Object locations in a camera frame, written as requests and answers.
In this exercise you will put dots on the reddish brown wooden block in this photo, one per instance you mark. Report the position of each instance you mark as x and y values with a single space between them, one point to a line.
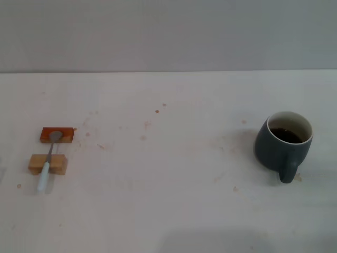
68 134

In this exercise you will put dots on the light wooden block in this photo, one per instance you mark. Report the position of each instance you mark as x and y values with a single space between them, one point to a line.
35 162

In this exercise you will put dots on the grey ceramic mug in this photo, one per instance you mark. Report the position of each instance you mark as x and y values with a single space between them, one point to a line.
271 150

